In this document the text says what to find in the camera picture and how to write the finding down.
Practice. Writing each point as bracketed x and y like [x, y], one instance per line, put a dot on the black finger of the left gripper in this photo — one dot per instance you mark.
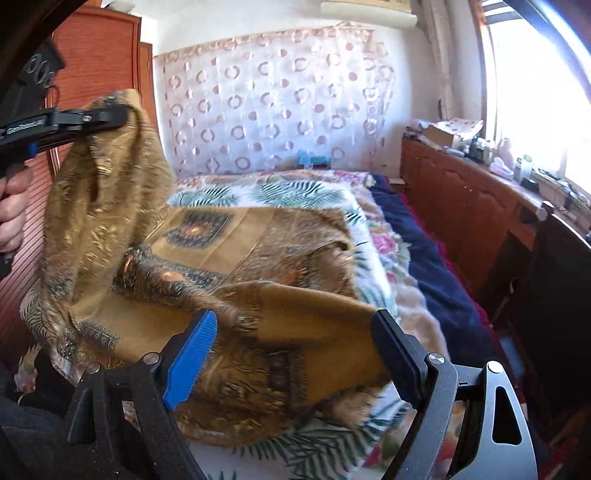
[86, 122]

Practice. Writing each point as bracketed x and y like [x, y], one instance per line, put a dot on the white wall air conditioner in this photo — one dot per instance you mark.
[392, 14]

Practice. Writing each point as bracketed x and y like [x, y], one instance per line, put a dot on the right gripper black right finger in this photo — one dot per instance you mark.
[494, 441]

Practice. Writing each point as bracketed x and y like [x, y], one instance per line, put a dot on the white circle-pattern curtain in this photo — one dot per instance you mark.
[265, 102]

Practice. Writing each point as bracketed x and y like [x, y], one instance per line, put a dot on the palm leaf print blanket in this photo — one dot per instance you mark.
[317, 448]

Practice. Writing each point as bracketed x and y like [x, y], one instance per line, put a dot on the long wooden sideboard cabinet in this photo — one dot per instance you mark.
[486, 224]

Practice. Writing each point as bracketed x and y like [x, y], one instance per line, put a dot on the floral quilt bedspread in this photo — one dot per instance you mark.
[414, 314]

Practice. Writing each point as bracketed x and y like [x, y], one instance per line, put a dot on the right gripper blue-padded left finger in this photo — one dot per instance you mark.
[119, 424]

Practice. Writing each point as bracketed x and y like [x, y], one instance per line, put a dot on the orange wooden wardrobe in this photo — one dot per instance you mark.
[103, 53]

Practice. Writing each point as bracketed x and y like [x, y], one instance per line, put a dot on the navy blue bed sheet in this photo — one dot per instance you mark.
[469, 335]

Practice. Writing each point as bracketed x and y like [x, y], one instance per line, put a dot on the wood-framed bright window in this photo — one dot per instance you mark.
[541, 106]

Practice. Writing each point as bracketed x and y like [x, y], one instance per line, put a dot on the person's left hand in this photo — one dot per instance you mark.
[15, 199]

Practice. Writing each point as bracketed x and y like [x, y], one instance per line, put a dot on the teal object at bed head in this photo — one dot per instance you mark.
[305, 160]

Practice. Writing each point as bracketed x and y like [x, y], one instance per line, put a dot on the golden patterned scarf cloth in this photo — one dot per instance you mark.
[122, 272]

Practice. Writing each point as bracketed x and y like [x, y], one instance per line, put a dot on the cardboard box on sideboard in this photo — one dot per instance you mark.
[453, 133]

